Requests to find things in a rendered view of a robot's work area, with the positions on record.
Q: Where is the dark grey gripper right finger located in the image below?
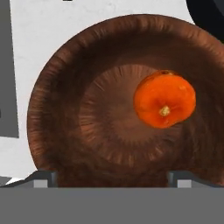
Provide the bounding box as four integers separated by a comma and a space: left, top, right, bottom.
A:
166, 170, 223, 189

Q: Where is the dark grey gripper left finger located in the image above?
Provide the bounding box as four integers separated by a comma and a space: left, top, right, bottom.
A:
8, 170, 59, 189

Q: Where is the orange squash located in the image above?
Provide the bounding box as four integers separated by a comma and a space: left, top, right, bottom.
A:
133, 69, 197, 130

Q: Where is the brown wooden bowl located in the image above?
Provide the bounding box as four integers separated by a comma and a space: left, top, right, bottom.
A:
26, 13, 224, 188

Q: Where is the black round object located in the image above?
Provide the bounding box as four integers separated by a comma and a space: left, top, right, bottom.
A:
185, 0, 224, 44

